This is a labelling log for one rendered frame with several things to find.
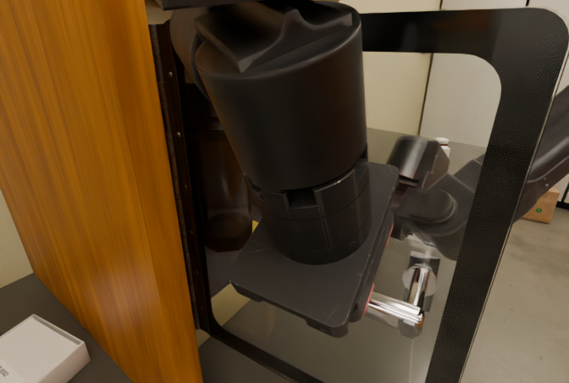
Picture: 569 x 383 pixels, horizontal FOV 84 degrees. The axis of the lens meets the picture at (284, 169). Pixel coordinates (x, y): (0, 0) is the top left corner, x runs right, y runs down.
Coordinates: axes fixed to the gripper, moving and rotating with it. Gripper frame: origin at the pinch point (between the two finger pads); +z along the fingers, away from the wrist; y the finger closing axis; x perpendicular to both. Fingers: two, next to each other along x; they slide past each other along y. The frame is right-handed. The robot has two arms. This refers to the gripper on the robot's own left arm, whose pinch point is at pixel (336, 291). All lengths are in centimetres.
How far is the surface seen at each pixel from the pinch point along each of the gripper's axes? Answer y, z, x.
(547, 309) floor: -102, 178, 63
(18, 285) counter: 13, 21, -62
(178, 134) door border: -7.1, -6.3, -19.5
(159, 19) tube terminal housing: -13.2, -15.6, -21.8
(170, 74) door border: -9.6, -11.8, -19.3
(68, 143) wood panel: -0.1, -9.9, -25.2
